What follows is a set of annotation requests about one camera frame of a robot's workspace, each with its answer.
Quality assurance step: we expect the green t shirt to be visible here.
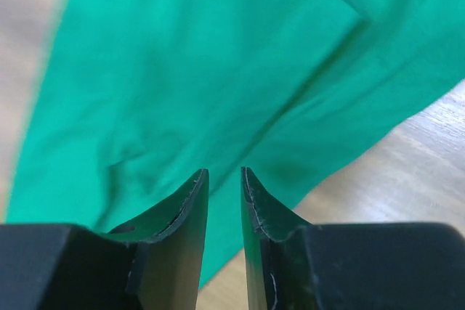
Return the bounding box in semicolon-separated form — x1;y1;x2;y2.
7;0;464;283

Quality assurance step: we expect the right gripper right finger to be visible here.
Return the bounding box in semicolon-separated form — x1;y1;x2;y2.
241;167;464;309

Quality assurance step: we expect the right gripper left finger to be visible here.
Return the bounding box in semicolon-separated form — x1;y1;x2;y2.
1;169;209;309

